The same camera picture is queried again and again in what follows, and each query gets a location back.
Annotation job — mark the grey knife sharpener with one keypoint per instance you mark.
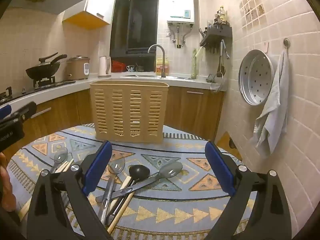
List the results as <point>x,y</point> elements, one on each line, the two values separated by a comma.
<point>210,78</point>

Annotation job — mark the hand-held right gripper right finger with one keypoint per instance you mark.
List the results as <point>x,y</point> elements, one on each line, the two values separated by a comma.
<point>220,165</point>

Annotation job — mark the pale hanging cloth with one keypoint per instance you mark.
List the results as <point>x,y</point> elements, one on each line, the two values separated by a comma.
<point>200,53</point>

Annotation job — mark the wooden cutting board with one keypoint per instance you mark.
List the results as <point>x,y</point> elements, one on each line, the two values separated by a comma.
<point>226,145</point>

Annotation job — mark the person's left hand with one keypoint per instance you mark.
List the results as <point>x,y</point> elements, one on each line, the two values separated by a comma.
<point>5,182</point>

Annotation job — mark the white electric kettle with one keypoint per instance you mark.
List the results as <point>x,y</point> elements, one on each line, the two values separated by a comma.
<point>103,66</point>

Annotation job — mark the light grey towel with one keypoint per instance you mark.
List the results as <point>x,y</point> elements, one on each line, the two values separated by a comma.
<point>275,105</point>

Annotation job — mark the metal faucet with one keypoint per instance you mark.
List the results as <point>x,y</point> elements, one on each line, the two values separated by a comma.
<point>163,60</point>

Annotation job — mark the metal wall hook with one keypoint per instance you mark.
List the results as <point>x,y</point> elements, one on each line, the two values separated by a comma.
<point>286,42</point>

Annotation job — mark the row of seasoning bottles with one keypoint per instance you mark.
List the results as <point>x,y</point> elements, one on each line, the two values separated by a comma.
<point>221,17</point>

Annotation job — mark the white wall cabinet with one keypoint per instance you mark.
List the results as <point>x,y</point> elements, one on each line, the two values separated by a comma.
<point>100,2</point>

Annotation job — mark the metal steamer tray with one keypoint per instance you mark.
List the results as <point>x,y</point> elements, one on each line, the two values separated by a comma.
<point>257,78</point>

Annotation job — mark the black gas stove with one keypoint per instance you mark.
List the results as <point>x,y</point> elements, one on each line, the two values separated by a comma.
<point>30,88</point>

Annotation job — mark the beige plastic utensil basket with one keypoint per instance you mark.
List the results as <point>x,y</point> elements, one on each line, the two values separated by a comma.
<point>128,110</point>

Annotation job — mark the glass pot lid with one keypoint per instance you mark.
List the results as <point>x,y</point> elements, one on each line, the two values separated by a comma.
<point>216,85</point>

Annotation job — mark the yellow dish soap bottle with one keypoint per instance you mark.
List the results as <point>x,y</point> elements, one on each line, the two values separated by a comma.
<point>160,66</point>

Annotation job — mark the wooden base cabinets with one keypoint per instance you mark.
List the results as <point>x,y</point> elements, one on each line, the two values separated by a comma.
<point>195,110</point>

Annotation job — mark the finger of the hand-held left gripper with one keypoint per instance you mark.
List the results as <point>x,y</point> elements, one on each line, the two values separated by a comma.
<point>23,112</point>
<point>5,111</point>

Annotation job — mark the red basin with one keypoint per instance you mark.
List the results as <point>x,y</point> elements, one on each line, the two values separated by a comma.
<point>118,66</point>

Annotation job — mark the steel sink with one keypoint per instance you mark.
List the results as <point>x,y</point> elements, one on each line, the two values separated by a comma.
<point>140,75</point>

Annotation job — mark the beige rice cooker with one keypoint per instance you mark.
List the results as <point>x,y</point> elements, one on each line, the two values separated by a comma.
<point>77,68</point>

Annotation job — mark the white patterned cup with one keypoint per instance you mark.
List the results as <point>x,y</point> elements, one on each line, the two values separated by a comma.
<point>130,68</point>

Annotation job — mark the white water heater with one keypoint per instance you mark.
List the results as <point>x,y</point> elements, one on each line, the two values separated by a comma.
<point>180,5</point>

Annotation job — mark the dark wall rack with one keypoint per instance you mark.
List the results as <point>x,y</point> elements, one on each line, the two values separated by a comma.
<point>216,36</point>

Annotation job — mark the dark window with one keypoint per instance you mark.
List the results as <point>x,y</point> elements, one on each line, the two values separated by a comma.
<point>135,22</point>

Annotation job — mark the wooden chopstick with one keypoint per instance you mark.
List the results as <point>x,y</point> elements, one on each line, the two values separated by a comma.
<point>68,164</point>
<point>61,167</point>

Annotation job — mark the hanging kitchen utensils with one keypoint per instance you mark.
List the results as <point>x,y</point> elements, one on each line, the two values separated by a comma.
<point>221,62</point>

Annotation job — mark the green loofah scrubber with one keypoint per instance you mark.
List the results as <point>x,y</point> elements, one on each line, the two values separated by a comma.
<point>194,63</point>

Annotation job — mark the black ladle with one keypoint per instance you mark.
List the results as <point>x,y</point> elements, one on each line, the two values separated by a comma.
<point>139,172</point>

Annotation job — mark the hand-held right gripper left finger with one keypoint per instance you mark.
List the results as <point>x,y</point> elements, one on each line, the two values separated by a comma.
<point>96,166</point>

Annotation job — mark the pink wall hook pad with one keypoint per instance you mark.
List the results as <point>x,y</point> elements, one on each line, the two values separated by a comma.
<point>265,46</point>

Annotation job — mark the white kitchen countertop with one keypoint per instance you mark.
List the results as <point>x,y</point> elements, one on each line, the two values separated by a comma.
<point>62,87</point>

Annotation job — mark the water heater pipes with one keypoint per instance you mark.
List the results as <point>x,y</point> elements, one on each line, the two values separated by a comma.
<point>178,36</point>

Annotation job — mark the black wok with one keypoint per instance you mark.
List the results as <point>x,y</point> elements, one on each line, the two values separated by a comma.
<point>42,71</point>

